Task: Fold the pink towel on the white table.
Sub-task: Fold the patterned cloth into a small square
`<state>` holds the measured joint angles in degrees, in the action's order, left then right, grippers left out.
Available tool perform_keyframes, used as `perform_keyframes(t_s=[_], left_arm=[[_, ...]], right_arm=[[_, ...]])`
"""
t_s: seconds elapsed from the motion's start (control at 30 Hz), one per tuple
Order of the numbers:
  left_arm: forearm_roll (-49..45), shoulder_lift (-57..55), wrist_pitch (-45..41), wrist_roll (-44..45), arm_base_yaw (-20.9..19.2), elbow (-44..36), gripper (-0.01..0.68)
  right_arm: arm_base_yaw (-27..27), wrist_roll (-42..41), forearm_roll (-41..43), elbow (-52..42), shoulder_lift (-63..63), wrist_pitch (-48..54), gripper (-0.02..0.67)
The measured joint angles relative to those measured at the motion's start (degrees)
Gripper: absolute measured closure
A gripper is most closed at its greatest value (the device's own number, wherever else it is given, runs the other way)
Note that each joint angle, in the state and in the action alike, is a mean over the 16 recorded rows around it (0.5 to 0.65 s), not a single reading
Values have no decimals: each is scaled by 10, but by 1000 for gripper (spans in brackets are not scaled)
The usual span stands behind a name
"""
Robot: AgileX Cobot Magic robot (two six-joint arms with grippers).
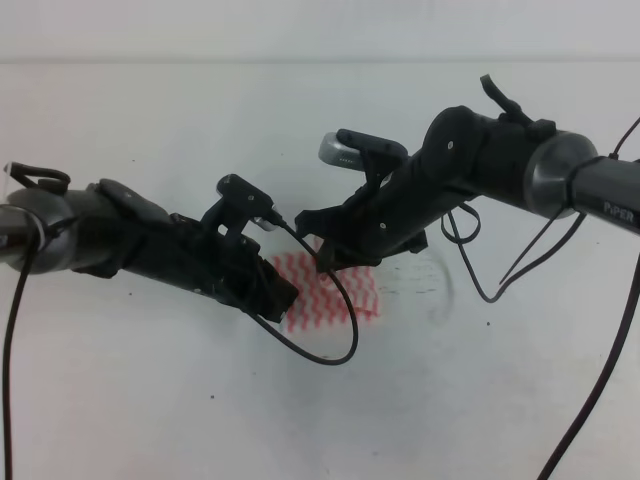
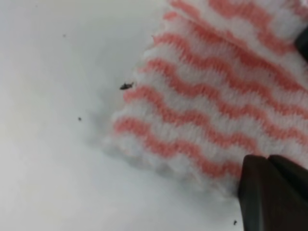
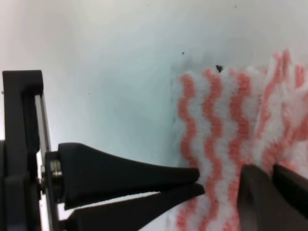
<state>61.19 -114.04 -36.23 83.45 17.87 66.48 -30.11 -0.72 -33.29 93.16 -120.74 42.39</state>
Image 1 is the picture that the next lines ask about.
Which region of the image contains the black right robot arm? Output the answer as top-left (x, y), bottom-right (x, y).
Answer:
top-left (295, 106), bottom-right (639, 270)

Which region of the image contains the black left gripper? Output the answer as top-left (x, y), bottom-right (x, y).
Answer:
top-left (164, 213), bottom-right (299, 323)

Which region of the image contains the black left camera cable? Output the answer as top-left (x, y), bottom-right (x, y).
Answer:
top-left (1, 209), bottom-right (360, 480)

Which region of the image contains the pink white wavy striped towel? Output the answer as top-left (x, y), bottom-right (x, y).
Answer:
top-left (269, 250), bottom-right (381, 334)

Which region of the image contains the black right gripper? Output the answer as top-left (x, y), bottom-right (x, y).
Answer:
top-left (295, 169), bottom-right (450, 273)

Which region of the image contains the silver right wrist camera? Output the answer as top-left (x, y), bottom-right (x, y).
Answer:
top-left (317, 128), bottom-right (408, 191)

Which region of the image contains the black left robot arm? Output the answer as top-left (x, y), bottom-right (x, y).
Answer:
top-left (1, 162), bottom-right (299, 323)

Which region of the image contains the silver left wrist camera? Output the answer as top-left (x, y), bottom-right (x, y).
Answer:
top-left (216, 174), bottom-right (280, 232)

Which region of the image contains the black right camera cable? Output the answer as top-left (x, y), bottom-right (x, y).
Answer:
top-left (439, 74), bottom-right (640, 480)

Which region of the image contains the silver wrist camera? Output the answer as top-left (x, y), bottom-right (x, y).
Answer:
top-left (216, 174), bottom-right (280, 232)
top-left (317, 128), bottom-right (408, 191)

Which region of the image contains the black camera cable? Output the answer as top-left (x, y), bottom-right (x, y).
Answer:
top-left (1, 209), bottom-right (360, 480)
top-left (439, 74), bottom-right (640, 480)

